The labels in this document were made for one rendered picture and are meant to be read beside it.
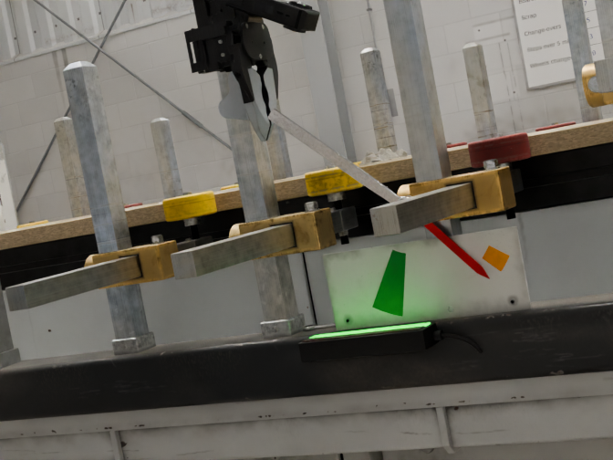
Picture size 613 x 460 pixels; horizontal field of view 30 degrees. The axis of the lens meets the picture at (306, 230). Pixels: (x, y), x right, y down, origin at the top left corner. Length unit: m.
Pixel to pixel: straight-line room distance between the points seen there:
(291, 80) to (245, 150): 8.00
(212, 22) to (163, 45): 8.71
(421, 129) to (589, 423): 0.41
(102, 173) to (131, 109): 8.72
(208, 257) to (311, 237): 0.21
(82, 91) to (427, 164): 0.53
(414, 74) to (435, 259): 0.23
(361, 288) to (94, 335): 0.66
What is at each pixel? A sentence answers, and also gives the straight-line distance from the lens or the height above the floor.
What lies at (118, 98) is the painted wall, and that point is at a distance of 10.44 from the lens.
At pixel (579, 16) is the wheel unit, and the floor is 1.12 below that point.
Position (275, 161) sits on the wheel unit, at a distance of 2.74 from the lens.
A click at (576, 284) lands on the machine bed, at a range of 1.60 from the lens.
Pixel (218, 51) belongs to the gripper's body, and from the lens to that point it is 1.42.
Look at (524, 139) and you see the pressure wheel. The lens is 1.53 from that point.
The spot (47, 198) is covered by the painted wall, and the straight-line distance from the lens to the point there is 11.03.
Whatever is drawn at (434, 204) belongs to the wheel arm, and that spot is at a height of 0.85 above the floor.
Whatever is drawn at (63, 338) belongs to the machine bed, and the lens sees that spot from 2.02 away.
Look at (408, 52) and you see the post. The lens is 1.41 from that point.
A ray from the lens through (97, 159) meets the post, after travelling 1.65.
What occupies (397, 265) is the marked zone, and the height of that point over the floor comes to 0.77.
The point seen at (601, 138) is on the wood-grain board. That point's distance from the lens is 1.56.
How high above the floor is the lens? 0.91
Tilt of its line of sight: 3 degrees down
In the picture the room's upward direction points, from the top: 11 degrees counter-clockwise
